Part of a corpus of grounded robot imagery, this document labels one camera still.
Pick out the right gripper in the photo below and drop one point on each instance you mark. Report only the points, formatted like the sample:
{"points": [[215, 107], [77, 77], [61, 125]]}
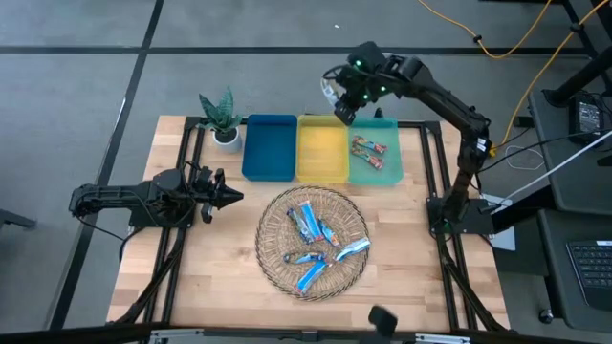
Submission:
{"points": [[358, 88]]}

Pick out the yellow plastic bin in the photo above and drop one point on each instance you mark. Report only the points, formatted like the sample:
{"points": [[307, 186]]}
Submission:
{"points": [[322, 157]]}

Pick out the red orange granola bar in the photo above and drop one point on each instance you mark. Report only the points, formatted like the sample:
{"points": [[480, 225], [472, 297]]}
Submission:
{"points": [[330, 95], [370, 144], [368, 158]]}

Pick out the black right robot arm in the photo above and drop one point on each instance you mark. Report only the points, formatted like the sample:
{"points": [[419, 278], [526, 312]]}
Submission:
{"points": [[454, 107]]}

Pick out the teal plastic bin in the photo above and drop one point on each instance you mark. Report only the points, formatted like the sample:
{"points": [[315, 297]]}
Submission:
{"points": [[387, 172]]}

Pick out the black power supply unit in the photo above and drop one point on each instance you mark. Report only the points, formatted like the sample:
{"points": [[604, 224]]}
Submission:
{"points": [[588, 117]]}

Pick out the black caster wheel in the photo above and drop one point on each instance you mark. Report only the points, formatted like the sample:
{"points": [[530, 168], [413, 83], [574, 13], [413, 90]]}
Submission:
{"points": [[545, 316]]}

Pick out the white plant pot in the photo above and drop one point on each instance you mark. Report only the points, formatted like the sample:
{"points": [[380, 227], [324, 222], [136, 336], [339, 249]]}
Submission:
{"points": [[229, 143]]}

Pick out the green snake plant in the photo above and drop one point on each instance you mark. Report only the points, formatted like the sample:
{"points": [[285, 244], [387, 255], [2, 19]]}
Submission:
{"points": [[222, 112]]}

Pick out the blue plastic bin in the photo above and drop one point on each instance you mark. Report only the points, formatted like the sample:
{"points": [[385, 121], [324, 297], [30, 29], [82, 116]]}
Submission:
{"points": [[270, 153]]}

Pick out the black side desk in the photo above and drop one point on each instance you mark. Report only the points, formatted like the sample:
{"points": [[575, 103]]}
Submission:
{"points": [[574, 191]]}

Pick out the black foreground device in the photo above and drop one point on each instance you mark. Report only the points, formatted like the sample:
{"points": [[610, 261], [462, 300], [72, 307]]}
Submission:
{"points": [[382, 321]]}

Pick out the black keyboard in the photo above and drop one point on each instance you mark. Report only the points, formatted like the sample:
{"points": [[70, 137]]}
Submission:
{"points": [[593, 267]]}

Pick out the dark green granola bar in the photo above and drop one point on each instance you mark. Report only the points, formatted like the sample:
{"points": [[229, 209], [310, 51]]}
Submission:
{"points": [[297, 224]]}

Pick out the black aluminium table frame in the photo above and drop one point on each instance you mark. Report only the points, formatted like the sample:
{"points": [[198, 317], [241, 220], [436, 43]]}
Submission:
{"points": [[190, 122]]}

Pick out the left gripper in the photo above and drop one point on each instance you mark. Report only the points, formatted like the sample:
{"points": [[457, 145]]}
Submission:
{"points": [[210, 188]]}

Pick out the round woven placemat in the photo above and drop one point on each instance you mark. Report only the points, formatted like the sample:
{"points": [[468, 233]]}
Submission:
{"points": [[277, 229]]}

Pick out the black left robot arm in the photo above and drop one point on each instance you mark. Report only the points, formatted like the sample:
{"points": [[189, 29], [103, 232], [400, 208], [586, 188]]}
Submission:
{"points": [[110, 196]]}

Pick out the black stand leg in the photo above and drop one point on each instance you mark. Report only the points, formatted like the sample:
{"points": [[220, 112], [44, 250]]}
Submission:
{"points": [[14, 220]]}

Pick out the black support pole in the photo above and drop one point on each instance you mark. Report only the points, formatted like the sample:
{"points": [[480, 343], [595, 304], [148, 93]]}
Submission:
{"points": [[574, 81]]}

